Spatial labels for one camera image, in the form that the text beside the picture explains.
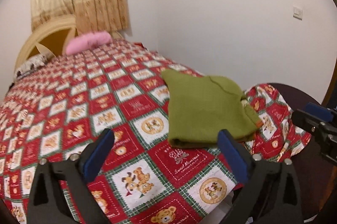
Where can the pink pillow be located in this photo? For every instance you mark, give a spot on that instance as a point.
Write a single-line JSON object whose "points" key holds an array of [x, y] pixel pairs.
{"points": [[87, 41]]}

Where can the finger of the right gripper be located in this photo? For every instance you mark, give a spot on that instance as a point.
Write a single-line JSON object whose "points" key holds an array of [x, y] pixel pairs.
{"points": [[317, 120]]}

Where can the red patchwork bear bedspread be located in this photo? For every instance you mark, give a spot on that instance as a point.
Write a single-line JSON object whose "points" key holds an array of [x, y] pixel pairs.
{"points": [[62, 107]]}

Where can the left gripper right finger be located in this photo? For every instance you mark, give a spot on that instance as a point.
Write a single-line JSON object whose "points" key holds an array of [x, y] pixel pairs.
{"points": [[270, 193]]}

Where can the cream wooden headboard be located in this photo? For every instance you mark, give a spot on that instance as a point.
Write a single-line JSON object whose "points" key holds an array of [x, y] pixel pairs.
{"points": [[53, 36]]}

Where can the green orange striped sweater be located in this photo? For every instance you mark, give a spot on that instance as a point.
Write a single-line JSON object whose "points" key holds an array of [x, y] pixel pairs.
{"points": [[200, 107]]}

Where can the white wall switch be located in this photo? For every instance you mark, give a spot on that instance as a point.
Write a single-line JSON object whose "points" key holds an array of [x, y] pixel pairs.
{"points": [[298, 13]]}

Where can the white car print pillow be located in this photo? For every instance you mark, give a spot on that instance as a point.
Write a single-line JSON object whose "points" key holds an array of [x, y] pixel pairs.
{"points": [[32, 64]]}

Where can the dark round footboard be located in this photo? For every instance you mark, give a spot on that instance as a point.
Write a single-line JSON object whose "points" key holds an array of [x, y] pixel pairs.
{"points": [[316, 176]]}

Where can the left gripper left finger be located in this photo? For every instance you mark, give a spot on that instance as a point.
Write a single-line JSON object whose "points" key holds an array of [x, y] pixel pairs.
{"points": [[47, 203]]}

